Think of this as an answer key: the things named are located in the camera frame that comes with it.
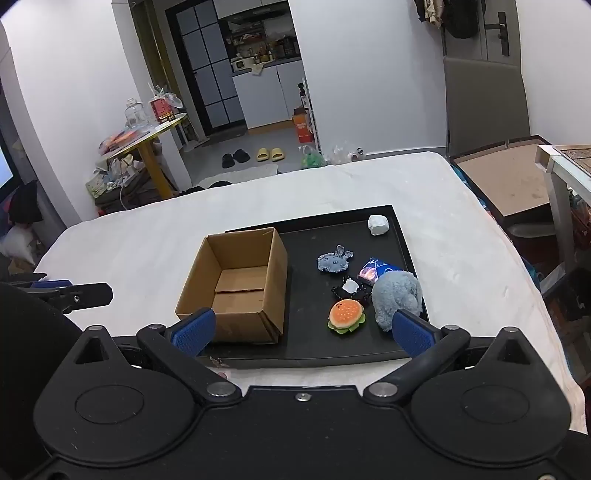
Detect dark hanging clothes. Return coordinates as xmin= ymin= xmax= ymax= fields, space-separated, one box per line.
xmin=413 ymin=0 xmax=482 ymax=38

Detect glass jar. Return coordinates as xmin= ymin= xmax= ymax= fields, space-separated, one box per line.
xmin=124 ymin=98 xmax=151 ymax=131

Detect brown cardboard box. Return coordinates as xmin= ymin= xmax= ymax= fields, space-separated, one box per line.
xmin=175 ymin=227 xmax=289 ymax=344

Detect orange cardboard box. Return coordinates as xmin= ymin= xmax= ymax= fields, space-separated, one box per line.
xmin=292 ymin=108 xmax=315 ymax=143

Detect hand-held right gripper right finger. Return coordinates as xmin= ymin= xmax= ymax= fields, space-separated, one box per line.
xmin=365 ymin=308 xmax=539 ymax=408

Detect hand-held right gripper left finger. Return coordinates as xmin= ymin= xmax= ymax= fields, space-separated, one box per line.
xmin=65 ymin=308 xmax=242 ymax=407

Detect black patterned pouch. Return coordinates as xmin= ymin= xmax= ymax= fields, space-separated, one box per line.
xmin=331 ymin=275 xmax=374 ymax=304

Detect blue printed packet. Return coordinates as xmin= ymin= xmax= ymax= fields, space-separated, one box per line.
xmin=358 ymin=258 xmax=400 ymax=282

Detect brown board in black frame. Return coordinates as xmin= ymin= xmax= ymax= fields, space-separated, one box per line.
xmin=450 ymin=135 xmax=560 ymax=228

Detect blue denim rabbit patch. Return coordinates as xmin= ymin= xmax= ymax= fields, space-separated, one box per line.
xmin=317 ymin=244 xmax=355 ymax=276

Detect pile of bags and clutter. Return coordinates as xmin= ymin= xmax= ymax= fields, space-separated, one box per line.
xmin=85 ymin=154 xmax=163 ymax=209

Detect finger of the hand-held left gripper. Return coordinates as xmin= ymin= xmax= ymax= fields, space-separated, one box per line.
xmin=60 ymin=283 xmax=114 ymax=315
xmin=25 ymin=278 xmax=74 ymax=291

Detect white kitchen cabinet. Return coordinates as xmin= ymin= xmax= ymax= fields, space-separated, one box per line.
xmin=231 ymin=60 xmax=306 ymax=130

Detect green plastic bag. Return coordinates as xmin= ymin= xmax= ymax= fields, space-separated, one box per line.
xmin=301 ymin=145 xmax=325 ymax=169

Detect black framed glass door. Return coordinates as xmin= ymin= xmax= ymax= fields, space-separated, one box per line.
xmin=165 ymin=0 xmax=246 ymax=136

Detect grey-blue plush toy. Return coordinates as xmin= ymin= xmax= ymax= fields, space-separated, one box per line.
xmin=372 ymin=271 xmax=423 ymax=333

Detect white fluffy bundle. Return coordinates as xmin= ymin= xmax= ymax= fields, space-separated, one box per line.
xmin=0 ymin=224 xmax=38 ymax=267

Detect yellow round table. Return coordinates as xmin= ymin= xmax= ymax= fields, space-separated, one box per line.
xmin=104 ymin=113 xmax=188 ymax=200

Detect black tray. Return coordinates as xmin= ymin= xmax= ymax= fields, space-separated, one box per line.
xmin=203 ymin=204 xmax=430 ymax=370

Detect hamburger plush toy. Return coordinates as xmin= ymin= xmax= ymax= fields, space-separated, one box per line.
xmin=328 ymin=299 xmax=368 ymax=334

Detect dark cloth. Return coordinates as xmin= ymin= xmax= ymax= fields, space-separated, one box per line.
xmin=9 ymin=180 xmax=43 ymax=225

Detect white side table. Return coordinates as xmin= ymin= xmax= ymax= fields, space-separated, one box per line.
xmin=536 ymin=144 xmax=591 ymax=296

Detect white narrow rack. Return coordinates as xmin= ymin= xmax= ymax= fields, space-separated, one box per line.
xmin=301 ymin=76 xmax=322 ymax=154

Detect red box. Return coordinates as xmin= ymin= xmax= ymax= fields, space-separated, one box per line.
xmin=150 ymin=95 xmax=178 ymax=123

